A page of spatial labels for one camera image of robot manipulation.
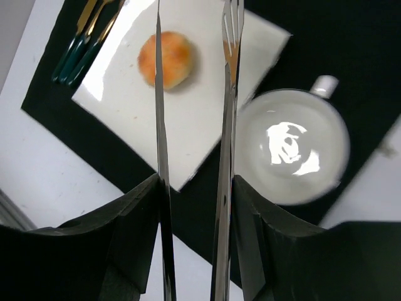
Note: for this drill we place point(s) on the aluminium rail front edge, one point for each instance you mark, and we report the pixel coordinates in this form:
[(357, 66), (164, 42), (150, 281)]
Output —
[(12, 216)]

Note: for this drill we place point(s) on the gold knife green handle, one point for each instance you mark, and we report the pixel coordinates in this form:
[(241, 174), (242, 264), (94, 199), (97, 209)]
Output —
[(81, 23)]

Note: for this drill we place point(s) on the black placemat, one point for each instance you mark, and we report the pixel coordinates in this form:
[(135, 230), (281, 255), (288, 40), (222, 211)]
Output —
[(358, 41)]

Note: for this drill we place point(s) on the white two-handled cup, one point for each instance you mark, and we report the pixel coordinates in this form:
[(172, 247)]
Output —
[(292, 146)]

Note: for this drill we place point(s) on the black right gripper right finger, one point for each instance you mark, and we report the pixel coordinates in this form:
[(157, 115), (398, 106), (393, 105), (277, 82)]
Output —
[(282, 257)]

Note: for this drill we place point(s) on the gold fork green handle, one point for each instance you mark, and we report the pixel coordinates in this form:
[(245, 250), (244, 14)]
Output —
[(90, 51)]

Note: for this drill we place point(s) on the round golden bun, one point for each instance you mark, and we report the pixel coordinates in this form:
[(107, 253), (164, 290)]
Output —
[(177, 59)]

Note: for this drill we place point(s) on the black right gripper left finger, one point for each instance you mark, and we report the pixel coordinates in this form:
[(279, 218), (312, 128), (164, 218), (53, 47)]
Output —
[(103, 255)]

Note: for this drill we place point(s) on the white square plate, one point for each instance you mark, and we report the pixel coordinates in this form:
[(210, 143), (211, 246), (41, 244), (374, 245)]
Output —
[(117, 95)]

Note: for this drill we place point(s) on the metal tongs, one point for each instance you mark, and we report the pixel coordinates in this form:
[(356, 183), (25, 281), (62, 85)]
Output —
[(232, 26)]

